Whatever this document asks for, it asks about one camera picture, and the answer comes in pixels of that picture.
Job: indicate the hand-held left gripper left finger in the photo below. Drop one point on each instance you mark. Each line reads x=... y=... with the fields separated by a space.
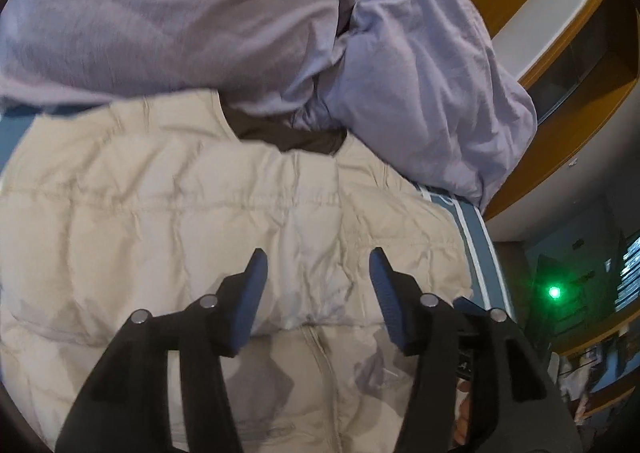
x=247 y=303

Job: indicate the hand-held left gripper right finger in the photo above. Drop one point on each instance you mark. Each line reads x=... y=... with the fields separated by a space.
x=387 y=303

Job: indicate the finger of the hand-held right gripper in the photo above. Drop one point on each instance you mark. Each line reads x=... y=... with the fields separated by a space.
x=465 y=305

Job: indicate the beige puffer jacket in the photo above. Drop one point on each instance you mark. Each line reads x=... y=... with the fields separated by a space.
x=150 y=208

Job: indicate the blue white striped bed sheet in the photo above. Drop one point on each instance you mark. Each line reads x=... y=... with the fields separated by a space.
x=482 y=243

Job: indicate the green indicator light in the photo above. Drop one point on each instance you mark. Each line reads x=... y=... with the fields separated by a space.
x=554 y=292

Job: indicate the lilac pillow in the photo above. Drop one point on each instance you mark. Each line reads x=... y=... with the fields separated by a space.
x=175 y=8
x=425 y=83

